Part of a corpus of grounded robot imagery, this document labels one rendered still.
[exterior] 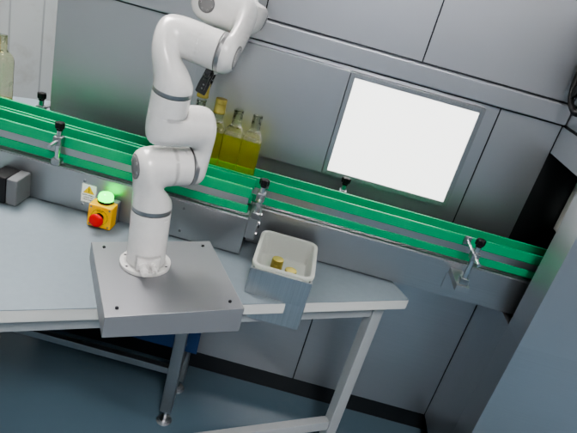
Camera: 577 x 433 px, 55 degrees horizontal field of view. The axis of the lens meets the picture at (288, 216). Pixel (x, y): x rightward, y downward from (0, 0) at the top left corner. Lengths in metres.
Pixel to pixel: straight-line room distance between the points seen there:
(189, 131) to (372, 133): 0.74
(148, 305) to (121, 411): 0.93
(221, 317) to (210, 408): 0.95
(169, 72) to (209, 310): 0.54
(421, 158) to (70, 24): 1.19
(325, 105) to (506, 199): 0.68
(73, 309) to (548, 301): 1.25
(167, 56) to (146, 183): 0.29
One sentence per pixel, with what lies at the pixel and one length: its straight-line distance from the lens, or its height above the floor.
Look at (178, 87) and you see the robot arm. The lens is 1.19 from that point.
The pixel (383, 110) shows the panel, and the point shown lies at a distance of 1.79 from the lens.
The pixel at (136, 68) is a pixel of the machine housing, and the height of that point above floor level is 1.14.
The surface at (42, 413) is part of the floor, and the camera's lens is 2.18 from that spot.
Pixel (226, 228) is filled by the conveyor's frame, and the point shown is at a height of 0.83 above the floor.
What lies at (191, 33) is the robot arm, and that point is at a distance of 1.20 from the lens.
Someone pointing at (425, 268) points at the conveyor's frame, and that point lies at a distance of 1.79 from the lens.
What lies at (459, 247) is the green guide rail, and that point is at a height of 0.92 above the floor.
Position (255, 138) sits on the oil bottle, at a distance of 1.67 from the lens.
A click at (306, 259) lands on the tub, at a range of 1.68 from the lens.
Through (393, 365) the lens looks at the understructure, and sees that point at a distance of 2.26.
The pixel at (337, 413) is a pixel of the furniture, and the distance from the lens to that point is 2.03.
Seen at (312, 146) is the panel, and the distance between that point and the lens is 1.81.
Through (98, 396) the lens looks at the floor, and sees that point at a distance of 2.23.
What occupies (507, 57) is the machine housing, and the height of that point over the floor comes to 1.48.
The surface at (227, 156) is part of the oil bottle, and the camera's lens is 1.70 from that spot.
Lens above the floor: 1.58
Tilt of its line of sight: 24 degrees down
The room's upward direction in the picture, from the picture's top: 16 degrees clockwise
